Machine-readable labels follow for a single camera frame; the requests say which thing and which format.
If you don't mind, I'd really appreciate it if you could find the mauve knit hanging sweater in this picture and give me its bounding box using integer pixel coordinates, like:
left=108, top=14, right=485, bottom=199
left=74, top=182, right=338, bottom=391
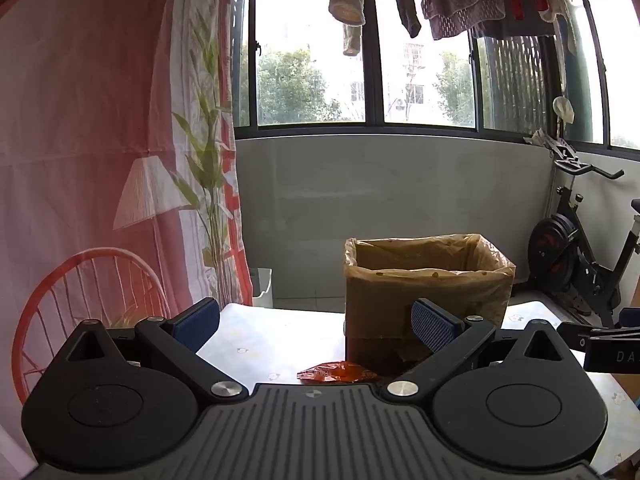
left=419, top=0, right=507, bottom=42

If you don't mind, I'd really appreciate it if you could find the floral white tablecloth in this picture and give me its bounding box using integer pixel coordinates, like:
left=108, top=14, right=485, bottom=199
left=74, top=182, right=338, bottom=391
left=196, top=301, right=640, bottom=478

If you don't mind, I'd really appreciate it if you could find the white plastic bin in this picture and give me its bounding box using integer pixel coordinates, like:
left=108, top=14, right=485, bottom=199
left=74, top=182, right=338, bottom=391
left=249, top=267, right=274, bottom=309

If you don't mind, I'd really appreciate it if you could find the white cloth on handlebars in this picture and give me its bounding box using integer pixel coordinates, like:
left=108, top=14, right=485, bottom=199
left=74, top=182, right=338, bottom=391
left=523, top=128, right=577, bottom=160

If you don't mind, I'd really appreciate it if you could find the beige hanging sock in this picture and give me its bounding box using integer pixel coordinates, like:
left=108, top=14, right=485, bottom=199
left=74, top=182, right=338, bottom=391
left=342, top=24, right=363, bottom=58

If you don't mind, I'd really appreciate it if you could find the white hanging bag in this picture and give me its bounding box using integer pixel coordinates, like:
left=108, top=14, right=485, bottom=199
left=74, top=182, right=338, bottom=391
left=552, top=95, right=576, bottom=124

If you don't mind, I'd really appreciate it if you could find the black framed window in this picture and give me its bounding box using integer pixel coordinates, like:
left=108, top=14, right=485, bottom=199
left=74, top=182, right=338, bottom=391
left=231, top=0, right=640, bottom=152

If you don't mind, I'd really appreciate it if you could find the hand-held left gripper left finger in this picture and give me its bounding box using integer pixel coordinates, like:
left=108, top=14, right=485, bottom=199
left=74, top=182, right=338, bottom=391
left=47, top=297, right=249, bottom=403

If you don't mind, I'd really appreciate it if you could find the orange snack packet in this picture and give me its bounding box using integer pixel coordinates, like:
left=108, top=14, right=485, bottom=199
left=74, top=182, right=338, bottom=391
left=297, top=361, right=379, bottom=385

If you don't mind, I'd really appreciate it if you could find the black exercise bike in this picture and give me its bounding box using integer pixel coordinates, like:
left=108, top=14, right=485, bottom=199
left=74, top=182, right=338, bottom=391
left=527, top=152, right=640, bottom=330

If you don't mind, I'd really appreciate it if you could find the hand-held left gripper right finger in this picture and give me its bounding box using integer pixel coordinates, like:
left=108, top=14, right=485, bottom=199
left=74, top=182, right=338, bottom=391
left=380, top=298, right=581, bottom=403

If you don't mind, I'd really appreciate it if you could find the printed pink curtain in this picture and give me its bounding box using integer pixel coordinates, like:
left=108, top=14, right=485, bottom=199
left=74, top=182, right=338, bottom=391
left=0, top=0, right=254, bottom=480

